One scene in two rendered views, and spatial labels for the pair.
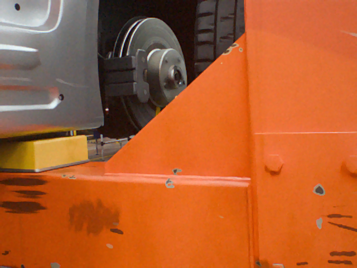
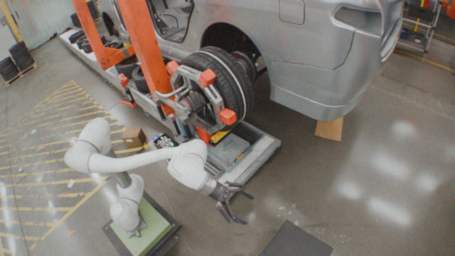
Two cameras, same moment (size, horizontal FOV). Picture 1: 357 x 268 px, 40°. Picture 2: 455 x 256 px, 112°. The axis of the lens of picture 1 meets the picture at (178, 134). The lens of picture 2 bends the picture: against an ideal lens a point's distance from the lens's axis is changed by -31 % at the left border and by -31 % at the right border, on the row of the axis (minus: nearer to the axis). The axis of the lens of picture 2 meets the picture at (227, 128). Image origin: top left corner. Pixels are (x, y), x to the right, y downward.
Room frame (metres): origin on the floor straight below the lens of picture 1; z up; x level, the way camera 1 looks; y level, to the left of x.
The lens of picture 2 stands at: (1.80, -1.63, 1.83)
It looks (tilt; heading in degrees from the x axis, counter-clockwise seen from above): 44 degrees down; 112
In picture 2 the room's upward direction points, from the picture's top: 10 degrees counter-clockwise
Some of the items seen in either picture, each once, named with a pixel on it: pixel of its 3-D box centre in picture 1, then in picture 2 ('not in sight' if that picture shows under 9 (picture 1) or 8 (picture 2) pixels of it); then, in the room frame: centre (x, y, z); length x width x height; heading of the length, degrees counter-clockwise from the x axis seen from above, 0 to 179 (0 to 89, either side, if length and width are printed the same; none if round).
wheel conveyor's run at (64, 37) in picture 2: not in sight; (78, 40); (-5.26, 3.49, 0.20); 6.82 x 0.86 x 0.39; 151
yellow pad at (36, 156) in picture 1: (35, 152); not in sight; (0.87, 0.26, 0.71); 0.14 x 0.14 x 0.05; 61
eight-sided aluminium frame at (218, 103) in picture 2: not in sight; (196, 101); (1.11, -0.44, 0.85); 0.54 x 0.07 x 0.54; 151
